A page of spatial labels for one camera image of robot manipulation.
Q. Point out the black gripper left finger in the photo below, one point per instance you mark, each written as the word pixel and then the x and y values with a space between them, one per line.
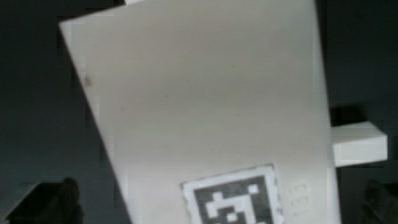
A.
pixel 49 205

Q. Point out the white cabinet body box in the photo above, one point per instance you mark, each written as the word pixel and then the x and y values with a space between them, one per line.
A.
pixel 360 144

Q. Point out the white cabinet top block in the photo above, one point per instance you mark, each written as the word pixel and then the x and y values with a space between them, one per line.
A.
pixel 201 73

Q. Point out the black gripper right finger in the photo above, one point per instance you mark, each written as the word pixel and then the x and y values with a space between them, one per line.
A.
pixel 381 203

